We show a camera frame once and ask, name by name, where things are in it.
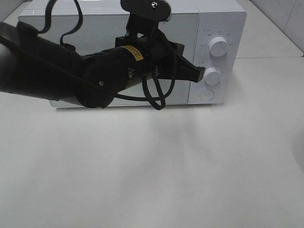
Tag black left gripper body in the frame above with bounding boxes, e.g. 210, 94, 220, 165
115, 29, 186, 81

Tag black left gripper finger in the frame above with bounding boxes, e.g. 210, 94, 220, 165
175, 57, 206, 83

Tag white timer knob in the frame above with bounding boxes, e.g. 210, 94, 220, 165
203, 67, 221, 85

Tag round white door release button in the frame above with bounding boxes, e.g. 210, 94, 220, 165
199, 89, 215, 102

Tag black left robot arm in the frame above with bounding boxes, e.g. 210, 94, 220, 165
0, 22, 205, 110

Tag upper white power knob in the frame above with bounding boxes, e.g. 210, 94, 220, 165
208, 36, 228, 57

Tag white microwave oven body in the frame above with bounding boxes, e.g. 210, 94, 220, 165
18, 0, 247, 105

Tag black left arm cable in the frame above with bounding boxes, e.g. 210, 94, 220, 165
38, 0, 178, 111

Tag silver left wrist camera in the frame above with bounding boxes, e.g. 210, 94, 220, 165
120, 0, 171, 22

